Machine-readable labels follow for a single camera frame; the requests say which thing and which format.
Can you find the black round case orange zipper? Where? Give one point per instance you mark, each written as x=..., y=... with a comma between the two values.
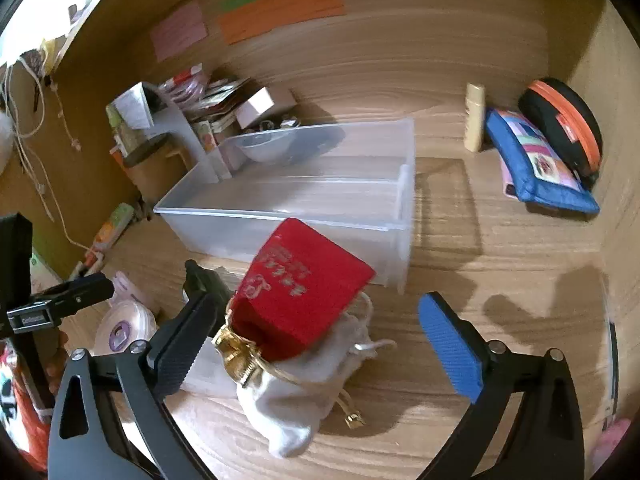
x=560, y=115

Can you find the orange and green squeeze bottle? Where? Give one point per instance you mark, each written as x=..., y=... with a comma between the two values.
x=112, y=227

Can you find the pink paper sheet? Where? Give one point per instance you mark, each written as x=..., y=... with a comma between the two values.
x=179, y=30

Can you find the red pouch with gold tie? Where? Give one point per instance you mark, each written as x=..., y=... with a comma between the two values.
x=300, y=290

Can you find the clear plastic storage box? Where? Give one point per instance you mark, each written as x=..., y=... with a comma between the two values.
x=310, y=195

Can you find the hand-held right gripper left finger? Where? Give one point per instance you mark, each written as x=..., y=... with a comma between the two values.
x=175, y=355

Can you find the round white jar purple label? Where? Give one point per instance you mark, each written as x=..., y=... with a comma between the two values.
x=122, y=330

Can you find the stack of flat packets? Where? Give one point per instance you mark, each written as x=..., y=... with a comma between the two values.
x=205, y=95

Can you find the brown mug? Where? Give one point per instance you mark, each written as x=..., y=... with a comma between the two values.
x=150, y=170

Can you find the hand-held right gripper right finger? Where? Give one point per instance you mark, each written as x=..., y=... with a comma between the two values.
x=450, y=345

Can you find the person's left hand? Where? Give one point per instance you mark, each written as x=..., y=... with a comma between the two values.
x=56, y=365

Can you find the white and pink small box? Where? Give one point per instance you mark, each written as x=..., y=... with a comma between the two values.
x=262, y=102

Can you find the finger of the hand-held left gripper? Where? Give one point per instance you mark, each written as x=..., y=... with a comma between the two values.
x=205, y=277
x=65, y=297

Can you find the wooden desktop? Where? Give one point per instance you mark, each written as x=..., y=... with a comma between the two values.
x=500, y=270

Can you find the clear plastic bowl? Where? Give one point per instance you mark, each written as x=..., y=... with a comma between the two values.
x=265, y=145

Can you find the orange paper sheet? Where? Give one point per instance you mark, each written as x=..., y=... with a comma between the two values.
x=280, y=12

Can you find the white paper sheet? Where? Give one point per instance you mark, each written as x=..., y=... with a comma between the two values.
x=165, y=115

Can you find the cream tube bottle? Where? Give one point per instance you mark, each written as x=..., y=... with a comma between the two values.
x=474, y=120

